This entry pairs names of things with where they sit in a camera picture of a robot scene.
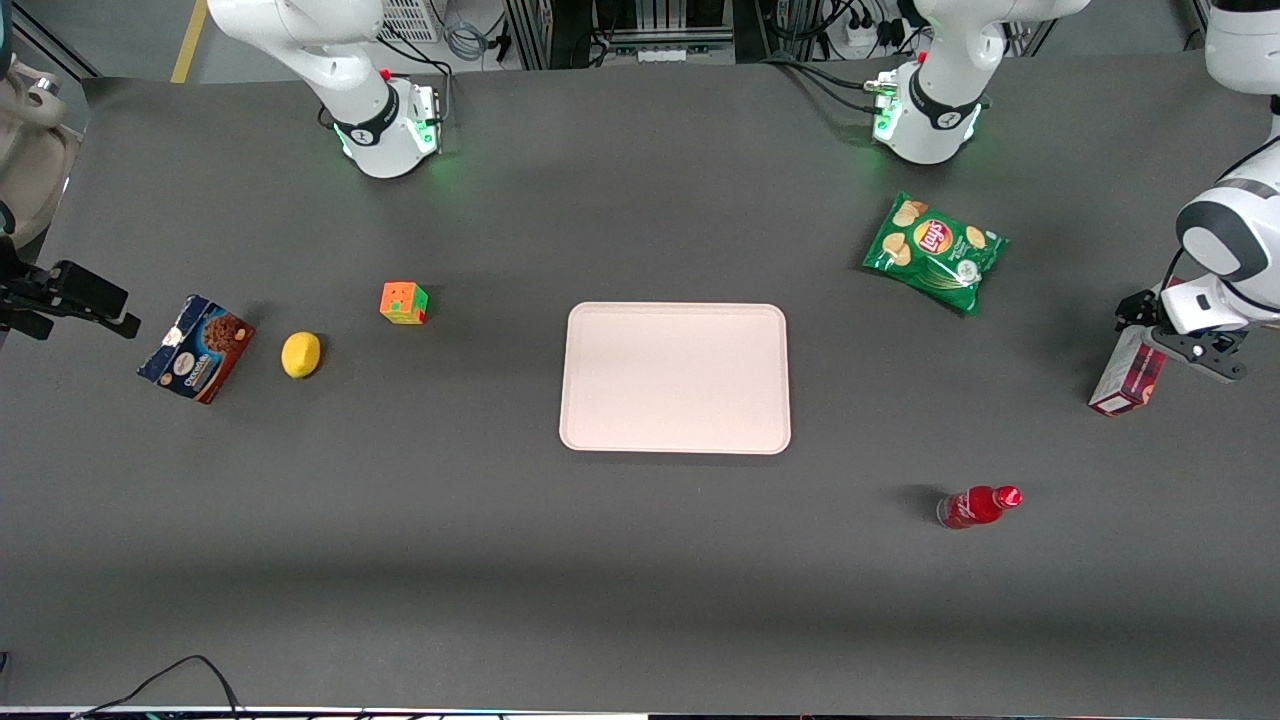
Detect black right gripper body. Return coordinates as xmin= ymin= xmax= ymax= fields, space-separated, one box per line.
xmin=0 ymin=262 xmax=59 ymax=342

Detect red cookie box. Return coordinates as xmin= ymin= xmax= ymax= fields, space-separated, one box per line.
xmin=1088 ymin=323 xmax=1169 ymax=418

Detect blue chocolate cookie box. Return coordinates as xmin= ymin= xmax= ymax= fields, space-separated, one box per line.
xmin=137 ymin=294 xmax=256 ymax=405

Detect pale pink plastic tray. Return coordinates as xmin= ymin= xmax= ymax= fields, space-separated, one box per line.
xmin=558 ymin=302 xmax=792 ymax=456

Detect yellow lemon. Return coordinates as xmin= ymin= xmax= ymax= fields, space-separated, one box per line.
xmin=281 ymin=331 xmax=323 ymax=380

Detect green potato chips bag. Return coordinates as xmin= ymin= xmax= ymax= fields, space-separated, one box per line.
xmin=862 ymin=192 xmax=1009 ymax=317

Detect red soda bottle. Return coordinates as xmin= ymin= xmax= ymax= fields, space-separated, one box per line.
xmin=936 ymin=485 xmax=1023 ymax=530

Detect colourful puzzle cube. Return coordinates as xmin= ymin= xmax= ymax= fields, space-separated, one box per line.
xmin=379 ymin=281 xmax=430 ymax=326

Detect white power strip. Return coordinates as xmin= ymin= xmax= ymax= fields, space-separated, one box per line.
xmin=843 ymin=12 xmax=909 ymax=53

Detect white perforated vent panel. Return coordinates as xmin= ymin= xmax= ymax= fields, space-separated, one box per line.
xmin=378 ymin=0 xmax=443 ymax=44

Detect thin black table-edge cable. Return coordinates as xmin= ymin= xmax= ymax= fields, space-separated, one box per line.
xmin=72 ymin=654 xmax=247 ymax=720

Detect black left base cables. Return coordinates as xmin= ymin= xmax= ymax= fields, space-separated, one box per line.
xmin=758 ymin=52 xmax=893 ymax=113

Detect black right base cable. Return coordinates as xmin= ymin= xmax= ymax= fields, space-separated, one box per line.
xmin=378 ymin=28 xmax=457 ymax=126

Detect grey coiled cable bundle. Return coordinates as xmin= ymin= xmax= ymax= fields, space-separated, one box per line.
xmin=440 ymin=0 xmax=513 ymax=63

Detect aluminium equipment rack frame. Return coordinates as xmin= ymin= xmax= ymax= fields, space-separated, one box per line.
xmin=503 ymin=0 xmax=738 ymax=71

